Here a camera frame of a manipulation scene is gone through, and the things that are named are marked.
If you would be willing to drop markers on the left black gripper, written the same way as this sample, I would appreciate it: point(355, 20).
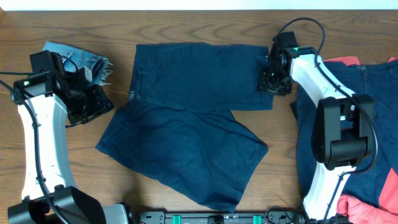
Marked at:
point(100, 104)

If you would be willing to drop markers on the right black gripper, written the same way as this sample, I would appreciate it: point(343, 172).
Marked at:
point(263, 85)

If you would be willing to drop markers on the light blue denim shorts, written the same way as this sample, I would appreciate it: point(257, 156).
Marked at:
point(98, 65)

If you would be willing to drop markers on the navy blue shorts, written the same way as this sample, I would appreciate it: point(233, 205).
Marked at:
point(178, 125)

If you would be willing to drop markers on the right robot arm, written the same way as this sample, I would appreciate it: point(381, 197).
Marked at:
point(343, 133)

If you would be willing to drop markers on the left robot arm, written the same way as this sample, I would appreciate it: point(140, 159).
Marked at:
point(49, 101)

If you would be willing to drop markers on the navy blue garment in pile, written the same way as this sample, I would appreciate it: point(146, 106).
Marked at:
point(304, 111)

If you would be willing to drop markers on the red garment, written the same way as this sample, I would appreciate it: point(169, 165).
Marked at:
point(371, 197)

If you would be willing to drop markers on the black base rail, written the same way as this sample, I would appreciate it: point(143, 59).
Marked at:
point(274, 215)

